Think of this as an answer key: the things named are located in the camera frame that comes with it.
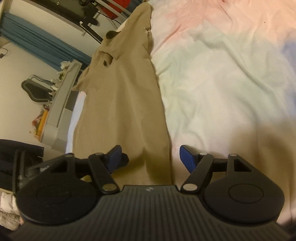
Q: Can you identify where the wavy framed mirror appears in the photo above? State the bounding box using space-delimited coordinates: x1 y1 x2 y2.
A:
21 75 52 102

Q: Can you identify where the orange storage tray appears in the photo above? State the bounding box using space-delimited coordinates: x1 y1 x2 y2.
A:
29 108 50 139

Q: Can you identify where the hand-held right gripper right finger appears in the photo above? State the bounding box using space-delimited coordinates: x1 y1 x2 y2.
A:
180 145 265 192

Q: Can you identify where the pastel tie-dye duvet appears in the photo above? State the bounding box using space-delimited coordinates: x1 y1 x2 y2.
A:
66 0 296 232

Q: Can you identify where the tan printed t-shirt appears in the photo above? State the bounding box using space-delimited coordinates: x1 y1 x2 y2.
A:
72 3 173 186

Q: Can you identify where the red bag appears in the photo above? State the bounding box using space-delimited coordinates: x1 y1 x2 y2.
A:
102 0 131 19

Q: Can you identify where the white quilted cloth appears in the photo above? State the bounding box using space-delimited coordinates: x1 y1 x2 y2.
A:
0 189 22 231

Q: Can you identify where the narrow blue curtain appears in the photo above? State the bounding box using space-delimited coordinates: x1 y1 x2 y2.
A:
0 12 92 71

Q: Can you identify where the dark window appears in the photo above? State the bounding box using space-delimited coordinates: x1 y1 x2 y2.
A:
29 0 88 20

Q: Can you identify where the white vanity desk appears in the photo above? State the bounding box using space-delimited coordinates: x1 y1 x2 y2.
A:
40 60 82 149

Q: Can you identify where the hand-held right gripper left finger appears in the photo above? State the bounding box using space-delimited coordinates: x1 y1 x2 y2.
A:
35 145 123 194

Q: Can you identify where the row of cosmetic bottles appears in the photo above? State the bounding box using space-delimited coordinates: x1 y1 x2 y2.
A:
47 70 67 93

